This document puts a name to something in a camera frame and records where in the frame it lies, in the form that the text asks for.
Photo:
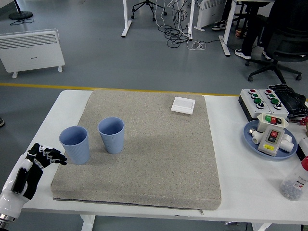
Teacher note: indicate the dark shoe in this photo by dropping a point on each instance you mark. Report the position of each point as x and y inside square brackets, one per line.
[1, 122]

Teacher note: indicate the red small part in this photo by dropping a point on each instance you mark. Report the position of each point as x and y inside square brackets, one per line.
[304, 121]

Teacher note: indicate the person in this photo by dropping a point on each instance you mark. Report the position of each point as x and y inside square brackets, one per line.
[223, 14]
[250, 36]

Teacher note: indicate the white desk leg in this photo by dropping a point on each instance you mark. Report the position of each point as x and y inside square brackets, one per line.
[191, 19]
[227, 29]
[126, 24]

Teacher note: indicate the black fan stand base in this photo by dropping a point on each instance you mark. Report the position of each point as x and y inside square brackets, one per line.
[21, 15]

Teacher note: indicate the grey-brown mat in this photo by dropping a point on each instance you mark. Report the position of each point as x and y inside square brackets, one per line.
[149, 156]

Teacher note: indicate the black chair base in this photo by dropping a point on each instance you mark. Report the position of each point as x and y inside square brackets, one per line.
[147, 4]

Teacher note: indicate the blue ribbed cup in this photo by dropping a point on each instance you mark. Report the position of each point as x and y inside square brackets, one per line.
[111, 142]
[75, 151]

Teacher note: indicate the black office chair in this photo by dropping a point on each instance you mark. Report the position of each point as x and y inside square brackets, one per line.
[286, 45]

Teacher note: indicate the black tool tray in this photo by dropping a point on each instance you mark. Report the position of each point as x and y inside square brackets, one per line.
[292, 101]

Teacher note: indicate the white table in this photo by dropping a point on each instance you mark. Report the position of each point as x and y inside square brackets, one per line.
[240, 180]

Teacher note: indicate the white push-button control box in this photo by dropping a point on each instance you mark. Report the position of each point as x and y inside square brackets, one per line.
[251, 106]
[280, 111]

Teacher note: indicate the grey red-black button switch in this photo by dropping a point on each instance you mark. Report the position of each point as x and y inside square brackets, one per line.
[270, 144]

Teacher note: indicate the white pipe fitting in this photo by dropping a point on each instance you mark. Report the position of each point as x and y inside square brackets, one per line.
[287, 143]
[255, 138]

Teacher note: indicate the white panel heater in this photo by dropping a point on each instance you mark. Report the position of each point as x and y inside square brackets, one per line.
[209, 12]
[31, 53]

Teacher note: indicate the brown can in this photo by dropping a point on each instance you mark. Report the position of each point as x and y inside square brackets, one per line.
[238, 33]

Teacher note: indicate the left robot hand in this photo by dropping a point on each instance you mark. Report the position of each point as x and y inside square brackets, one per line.
[29, 175]

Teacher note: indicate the clear bottle with red cap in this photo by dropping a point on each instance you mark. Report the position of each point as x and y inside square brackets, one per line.
[294, 183]

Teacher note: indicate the beige three-button switch box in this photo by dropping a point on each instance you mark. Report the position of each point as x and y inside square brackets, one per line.
[262, 120]

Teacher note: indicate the blue plate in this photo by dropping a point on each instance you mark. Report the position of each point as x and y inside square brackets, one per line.
[250, 144]

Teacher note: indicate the white wall switch plate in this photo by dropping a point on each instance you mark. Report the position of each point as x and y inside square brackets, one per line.
[183, 105]

